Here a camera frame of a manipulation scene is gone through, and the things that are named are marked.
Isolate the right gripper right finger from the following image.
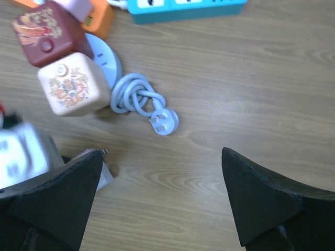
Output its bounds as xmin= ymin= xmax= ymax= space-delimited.
xmin=221 ymin=147 xmax=334 ymax=250

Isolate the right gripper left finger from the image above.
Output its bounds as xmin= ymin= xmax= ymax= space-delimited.
xmin=1 ymin=150 xmax=103 ymax=250

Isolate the peach cube socket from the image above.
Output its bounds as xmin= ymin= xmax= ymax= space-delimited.
xmin=37 ymin=52 xmax=111 ymax=117

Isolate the light blue round socket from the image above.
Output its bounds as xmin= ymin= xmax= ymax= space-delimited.
xmin=85 ymin=33 xmax=123 ymax=90

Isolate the dark red cube socket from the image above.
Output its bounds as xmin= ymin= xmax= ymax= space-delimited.
xmin=12 ymin=1 xmax=93 ymax=68

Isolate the white cube adapter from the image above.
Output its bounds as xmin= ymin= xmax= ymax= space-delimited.
xmin=75 ymin=149 xmax=114 ymax=191

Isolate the orange power strip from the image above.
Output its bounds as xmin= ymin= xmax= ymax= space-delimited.
xmin=10 ymin=0 xmax=115 ymax=40

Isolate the pink power strip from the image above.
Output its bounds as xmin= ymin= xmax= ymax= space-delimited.
xmin=54 ymin=0 xmax=94 ymax=22

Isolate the teal power strip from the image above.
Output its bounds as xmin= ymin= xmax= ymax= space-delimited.
xmin=127 ymin=0 xmax=248 ymax=25

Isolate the light blue socket cable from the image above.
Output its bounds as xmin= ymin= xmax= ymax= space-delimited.
xmin=109 ymin=72 xmax=180 ymax=136

